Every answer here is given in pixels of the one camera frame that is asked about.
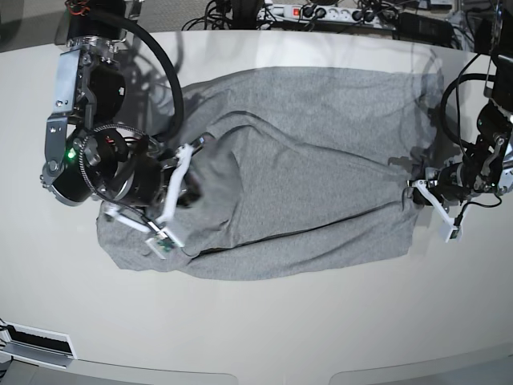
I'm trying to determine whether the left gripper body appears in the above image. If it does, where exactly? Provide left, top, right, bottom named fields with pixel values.
left=425, top=166, right=473, bottom=203

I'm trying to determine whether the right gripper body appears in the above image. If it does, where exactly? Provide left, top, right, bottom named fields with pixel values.
left=119, top=154, right=176, bottom=207

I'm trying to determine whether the grey t-shirt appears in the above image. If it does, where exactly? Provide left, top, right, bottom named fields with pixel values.
left=97, top=67, right=443, bottom=281

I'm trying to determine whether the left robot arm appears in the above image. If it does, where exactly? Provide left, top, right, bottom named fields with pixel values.
left=411, top=1, right=512, bottom=206

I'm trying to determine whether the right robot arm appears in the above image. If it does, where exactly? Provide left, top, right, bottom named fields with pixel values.
left=40, top=1, right=184, bottom=208

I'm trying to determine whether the black power adapter brick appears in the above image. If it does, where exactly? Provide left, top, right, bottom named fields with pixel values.
left=395, top=13, right=454, bottom=45

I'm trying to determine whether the white power strip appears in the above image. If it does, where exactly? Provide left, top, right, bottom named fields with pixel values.
left=256, top=2, right=399, bottom=30

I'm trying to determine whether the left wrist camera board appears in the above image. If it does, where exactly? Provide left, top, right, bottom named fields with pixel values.
left=438, top=223, right=463, bottom=243

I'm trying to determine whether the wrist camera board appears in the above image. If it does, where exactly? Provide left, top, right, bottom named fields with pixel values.
left=438, top=223, right=463, bottom=243
left=145, top=233, right=176, bottom=260

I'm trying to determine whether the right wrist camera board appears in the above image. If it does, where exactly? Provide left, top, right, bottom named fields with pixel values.
left=145, top=233, right=176, bottom=260

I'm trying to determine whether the table cable grommet slot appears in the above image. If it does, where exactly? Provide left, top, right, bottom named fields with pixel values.
left=1, top=320, right=78, bottom=369

